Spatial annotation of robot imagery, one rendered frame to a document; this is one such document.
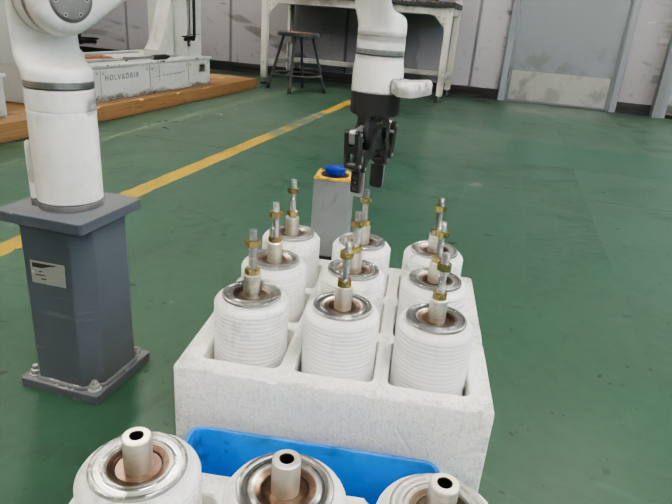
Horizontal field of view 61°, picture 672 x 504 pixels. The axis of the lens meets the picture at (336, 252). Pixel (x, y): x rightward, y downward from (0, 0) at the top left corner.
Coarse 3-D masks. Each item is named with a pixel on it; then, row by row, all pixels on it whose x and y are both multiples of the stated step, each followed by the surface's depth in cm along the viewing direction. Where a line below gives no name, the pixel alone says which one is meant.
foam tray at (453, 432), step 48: (288, 336) 82; (384, 336) 81; (480, 336) 83; (192, 384) 71; (240, 384) 70; (288, 384) 69; (336, 384) 70; (384, 384) 70; (480, 384) 72; (288, 432) 72; (336, 432) 71; (384, 432) 70; (432, 432) 69; (480, 432) 68
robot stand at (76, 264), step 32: (32, 224) 81; (64, 224) 79; (96, 224) 82; (32, 256) 84; (64, 256) 83; (96, 256) 85; (32, 288) 87; (64, 288) 85; (96, 288) 86; (128, 288) 94; (64, 320) 87; (96, 320) 88; (128, 320) 96; (64, 352) 89; (96, 352) 90; (128, 352) 97; (32, 384) 93; (64, 384) 91; (96, 384) 91
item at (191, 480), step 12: (192, 456) 47; (84, 468) 45; (192, 468) 46; (84, 480) 44; (180, 480) 44; (192, 480) 45; (84, 492) 43; (168, 492) 43; (180, 492) 44; (192, 492) 45
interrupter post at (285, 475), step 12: (276, 456) 43; (288, 456) 44; (300, 456) 44; (276, 468) 42; (288, 468) 42; (300, 468) 43; (276, 480) 43; (288, 480) 43; (276, 492) 43; (288, 492) 43
